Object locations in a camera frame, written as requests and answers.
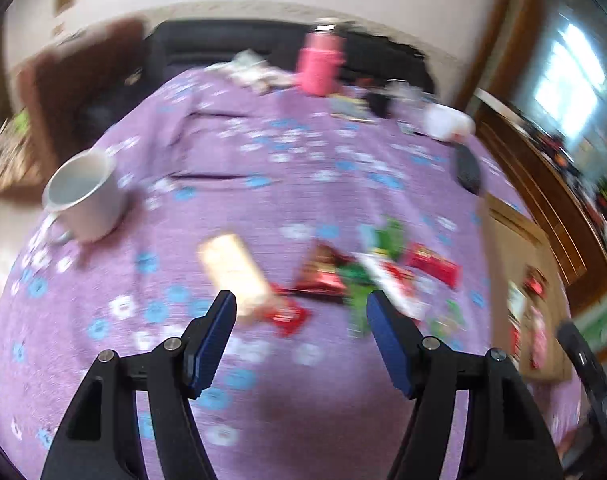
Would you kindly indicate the white mug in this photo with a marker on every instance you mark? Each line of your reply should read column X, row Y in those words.
column 91, row 205

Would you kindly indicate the purple floral tablecloth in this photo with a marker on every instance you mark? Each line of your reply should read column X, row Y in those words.
column 283, row 200

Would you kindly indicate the brown chair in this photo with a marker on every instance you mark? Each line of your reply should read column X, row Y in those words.
column 58, row 90

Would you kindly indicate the patterned brown cloth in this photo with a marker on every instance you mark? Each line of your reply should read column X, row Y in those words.
column 8, row 160

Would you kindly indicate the clear plastic cup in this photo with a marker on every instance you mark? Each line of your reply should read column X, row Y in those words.
column 401, row 89

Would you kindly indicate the wooden counter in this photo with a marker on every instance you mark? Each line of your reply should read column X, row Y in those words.
column 543, row 185

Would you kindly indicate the pink thermos with knitted sleeve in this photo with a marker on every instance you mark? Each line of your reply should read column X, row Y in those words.
column 316, row 67

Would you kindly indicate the small black jar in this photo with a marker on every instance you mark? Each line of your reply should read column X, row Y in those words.
column 380, row 104

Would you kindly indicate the light green pea packet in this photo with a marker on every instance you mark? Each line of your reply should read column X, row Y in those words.
column 356, row 305

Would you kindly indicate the white plastic jar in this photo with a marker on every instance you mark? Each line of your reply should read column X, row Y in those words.
column 446, row 121

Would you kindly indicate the cream biscuit packet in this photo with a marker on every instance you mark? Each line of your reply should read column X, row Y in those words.
column 231, row 265

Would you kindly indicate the long red gold-label packet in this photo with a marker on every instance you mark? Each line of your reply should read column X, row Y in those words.
column 433, row 265

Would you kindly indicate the plain red packet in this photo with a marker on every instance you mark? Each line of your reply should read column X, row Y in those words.
column 536, row 282

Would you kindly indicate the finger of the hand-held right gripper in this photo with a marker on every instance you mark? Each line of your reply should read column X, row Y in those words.
column 583, row 365

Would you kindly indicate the pink red packet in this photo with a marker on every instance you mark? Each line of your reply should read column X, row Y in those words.
column 537, row 340

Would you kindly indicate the white green packet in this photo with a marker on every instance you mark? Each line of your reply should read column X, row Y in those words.
column 516, row 310

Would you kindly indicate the cardboard box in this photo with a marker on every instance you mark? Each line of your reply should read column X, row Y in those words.
column 513, row 230

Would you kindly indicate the dark red foil packet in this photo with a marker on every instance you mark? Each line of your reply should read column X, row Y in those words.
column 323, row 270

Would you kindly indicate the glass window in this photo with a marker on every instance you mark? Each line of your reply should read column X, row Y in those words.
column 568, row 70

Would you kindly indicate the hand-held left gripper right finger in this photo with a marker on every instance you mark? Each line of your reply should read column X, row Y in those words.
column 391, row 345

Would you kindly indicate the small red cartoon packet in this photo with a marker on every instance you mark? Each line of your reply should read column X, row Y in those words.
column 286, row 317

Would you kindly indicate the black sofa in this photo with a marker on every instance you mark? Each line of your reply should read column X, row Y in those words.
column 193, row 45

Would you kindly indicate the small green packet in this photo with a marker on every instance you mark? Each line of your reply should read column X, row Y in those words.
column 448, row 320

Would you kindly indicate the crumpled white pink cloth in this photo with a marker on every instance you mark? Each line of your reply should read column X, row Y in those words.
column 253, row 72

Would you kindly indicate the black glasses case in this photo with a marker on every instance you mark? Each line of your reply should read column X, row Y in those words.
column 468, row 170

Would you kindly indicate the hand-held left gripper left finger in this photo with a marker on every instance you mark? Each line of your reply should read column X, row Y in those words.
column 211, row 345

